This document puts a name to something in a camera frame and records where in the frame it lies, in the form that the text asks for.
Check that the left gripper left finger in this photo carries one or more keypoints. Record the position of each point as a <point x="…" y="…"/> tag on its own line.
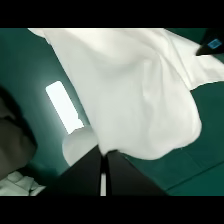
<point x="83" y="180"/>

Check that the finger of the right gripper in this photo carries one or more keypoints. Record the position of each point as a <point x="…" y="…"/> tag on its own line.
<point x="213" y="45"/>

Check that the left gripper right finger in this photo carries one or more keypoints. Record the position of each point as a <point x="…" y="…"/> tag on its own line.
<point x="128" y="180"/>

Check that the white shirt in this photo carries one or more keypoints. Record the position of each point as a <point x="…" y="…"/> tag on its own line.
<point x="133" y="100"/>

